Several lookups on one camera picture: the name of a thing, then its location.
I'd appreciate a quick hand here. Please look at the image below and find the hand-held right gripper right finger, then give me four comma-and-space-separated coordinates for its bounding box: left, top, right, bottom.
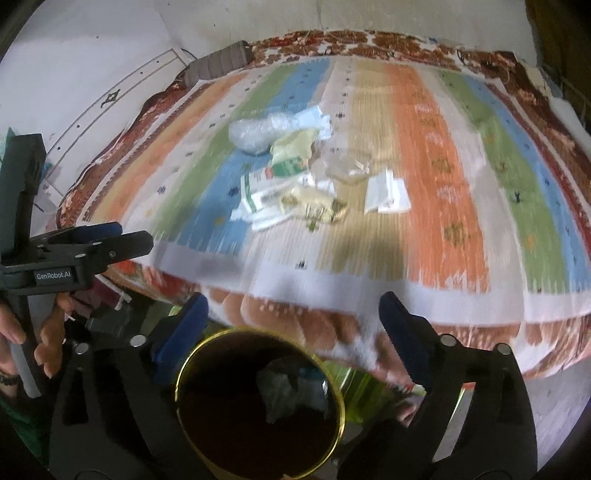
379, 291, 539, 480

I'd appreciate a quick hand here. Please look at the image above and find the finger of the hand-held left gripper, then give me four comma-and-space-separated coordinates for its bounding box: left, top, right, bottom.
51, 232, 154, 273
30, 222, 123, 247

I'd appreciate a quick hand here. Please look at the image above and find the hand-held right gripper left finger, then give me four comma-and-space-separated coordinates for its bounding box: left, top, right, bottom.
48, 292, 209, 480

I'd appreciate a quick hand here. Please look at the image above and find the gold-rimmed round bin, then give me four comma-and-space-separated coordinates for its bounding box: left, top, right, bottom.
174, 326, 346, 480

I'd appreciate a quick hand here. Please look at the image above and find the clear plastic wrapper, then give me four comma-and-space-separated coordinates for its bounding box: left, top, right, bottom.
256, 357, 332, 423

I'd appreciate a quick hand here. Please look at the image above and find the yellow patterned wrapper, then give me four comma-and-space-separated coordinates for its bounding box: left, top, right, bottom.
281, 182, 350, 228

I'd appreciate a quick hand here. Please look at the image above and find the clear plastic bag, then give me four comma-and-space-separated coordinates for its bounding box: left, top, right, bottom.
228, 113, 301, 155

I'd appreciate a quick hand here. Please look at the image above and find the green label packet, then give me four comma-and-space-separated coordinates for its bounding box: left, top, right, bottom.
264, 156, 311, 181

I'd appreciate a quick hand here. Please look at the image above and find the clear plastic container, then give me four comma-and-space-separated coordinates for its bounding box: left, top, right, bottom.
322, 148, 373, 185

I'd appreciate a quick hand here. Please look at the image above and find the person's left forearm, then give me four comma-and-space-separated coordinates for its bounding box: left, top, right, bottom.
0, 375, 44, 457

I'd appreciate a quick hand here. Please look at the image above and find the person's left hand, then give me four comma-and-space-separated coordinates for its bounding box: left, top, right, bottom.
0, 293, 77, 384

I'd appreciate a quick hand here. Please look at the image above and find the green plastic bottle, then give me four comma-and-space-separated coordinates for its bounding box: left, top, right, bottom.
323, 362, 419, 425

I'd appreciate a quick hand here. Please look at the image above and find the striped colourful blanket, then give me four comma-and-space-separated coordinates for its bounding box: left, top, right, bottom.
55, 28, 591, 384

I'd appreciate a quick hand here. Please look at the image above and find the white panel with dark motif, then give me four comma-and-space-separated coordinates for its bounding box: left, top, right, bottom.
44, 46, 194, 195

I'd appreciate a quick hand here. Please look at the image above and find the white folded paper packet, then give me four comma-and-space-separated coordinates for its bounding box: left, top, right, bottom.
364, 168, 411, 214

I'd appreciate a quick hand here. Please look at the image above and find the striped woven blanket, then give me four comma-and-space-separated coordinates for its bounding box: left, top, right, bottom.
85, 55, 591, 324

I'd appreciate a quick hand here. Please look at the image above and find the grey rolled pillow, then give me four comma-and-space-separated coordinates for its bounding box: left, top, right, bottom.
185, 41, 254, 88

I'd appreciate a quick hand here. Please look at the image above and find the white and blue paper wrapper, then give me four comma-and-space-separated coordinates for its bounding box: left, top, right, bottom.
293, 107, 334, 140

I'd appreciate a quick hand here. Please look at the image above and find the white cloth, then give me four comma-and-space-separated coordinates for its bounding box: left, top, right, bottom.
549, 99, 591, 155

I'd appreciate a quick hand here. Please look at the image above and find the brown wooden furniture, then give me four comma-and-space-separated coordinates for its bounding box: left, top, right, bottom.
526, 0, 591, 116

